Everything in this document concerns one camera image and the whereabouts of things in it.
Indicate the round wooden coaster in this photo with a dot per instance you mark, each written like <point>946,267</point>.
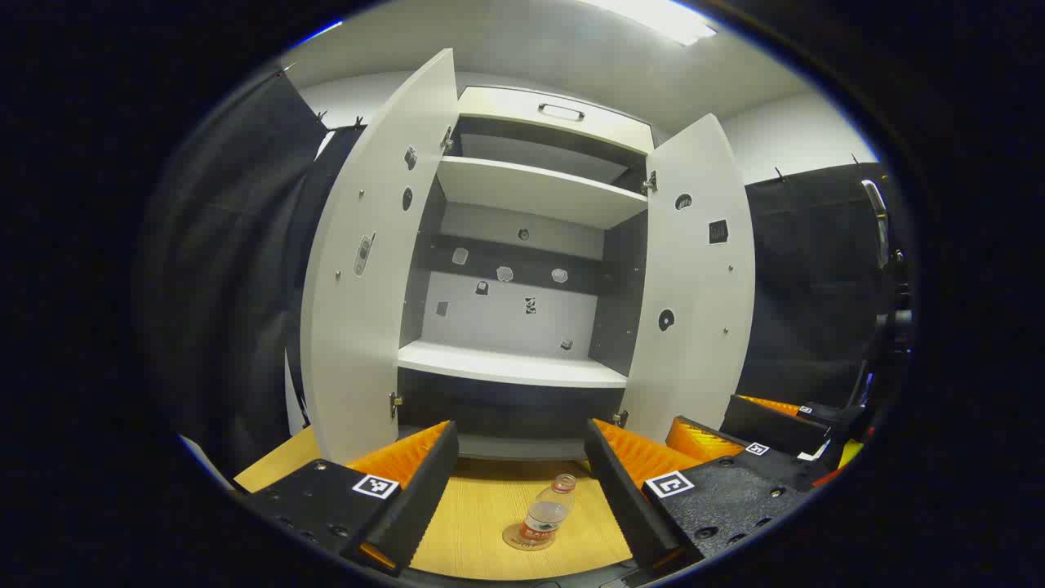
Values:
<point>513,539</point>

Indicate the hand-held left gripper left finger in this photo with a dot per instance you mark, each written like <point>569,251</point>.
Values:
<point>424,490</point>

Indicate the clear plastic bottle red label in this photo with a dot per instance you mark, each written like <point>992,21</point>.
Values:
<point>547,513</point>

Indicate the ceiling light panel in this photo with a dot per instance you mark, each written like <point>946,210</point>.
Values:
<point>661,16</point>

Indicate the black backdrop cloth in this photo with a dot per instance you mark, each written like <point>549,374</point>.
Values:
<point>808,286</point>
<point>237,286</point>

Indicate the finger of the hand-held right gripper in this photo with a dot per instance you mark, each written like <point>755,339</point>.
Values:
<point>735,433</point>
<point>767,420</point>

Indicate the white cabinet with dark interior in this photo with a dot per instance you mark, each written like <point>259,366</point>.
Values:
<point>506,104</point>

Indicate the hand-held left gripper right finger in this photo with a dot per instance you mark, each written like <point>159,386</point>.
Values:
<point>624,490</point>

